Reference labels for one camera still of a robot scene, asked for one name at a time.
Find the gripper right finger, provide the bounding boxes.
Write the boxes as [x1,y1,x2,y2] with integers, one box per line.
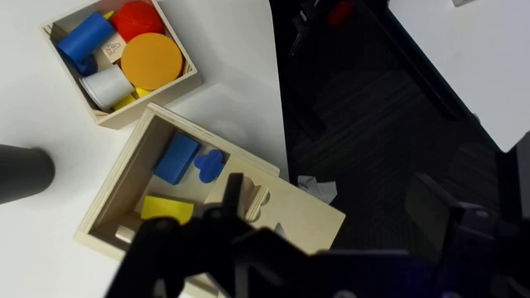
[405,173,530,298]

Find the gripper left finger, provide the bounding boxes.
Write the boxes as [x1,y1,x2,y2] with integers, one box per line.
[104,173,316,298]

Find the wooden sliding lid with cutouts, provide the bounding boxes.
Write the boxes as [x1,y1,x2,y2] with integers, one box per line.
[204,155,347,255]

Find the wooden toy box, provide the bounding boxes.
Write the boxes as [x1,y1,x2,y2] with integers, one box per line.
[75,103,347,298]

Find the small wooden box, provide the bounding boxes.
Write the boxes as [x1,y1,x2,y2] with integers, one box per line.
[41,0,203,130]

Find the yellow rectangular block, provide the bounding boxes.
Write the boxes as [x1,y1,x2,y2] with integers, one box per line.
[141,195,195,225]

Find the blue clover block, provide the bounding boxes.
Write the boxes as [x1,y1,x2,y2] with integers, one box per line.
[193,149,226,184]

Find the small plain wooden block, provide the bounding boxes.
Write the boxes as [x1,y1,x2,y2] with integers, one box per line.
[115,226,137,244]

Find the blue rectangular block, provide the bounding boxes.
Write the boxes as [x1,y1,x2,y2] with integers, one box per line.
[154,133,202,185]

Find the crumpled white paper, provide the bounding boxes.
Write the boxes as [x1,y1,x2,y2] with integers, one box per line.
[297,175,338,204]

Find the grey cylinder block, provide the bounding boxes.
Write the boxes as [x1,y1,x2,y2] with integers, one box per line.
[79,65,135,111]

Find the orange round block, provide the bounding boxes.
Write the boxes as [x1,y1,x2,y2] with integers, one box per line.
[121,33,183,91]

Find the white table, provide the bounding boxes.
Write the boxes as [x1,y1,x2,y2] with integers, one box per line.
[387,0,530,153]

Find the black cylinder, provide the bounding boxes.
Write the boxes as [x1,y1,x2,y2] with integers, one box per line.
[0,144,56,205]

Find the small blue block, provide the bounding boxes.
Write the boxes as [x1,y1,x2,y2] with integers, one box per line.
[75,56,99,76]

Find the plain wooden printed block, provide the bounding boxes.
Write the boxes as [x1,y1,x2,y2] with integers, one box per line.
[94,33,127,69]

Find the red round block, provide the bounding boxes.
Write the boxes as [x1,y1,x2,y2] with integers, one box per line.
[112,1,166,42]

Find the blue cylinder block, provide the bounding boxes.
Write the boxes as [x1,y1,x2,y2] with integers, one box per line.
[57,12,116,65]

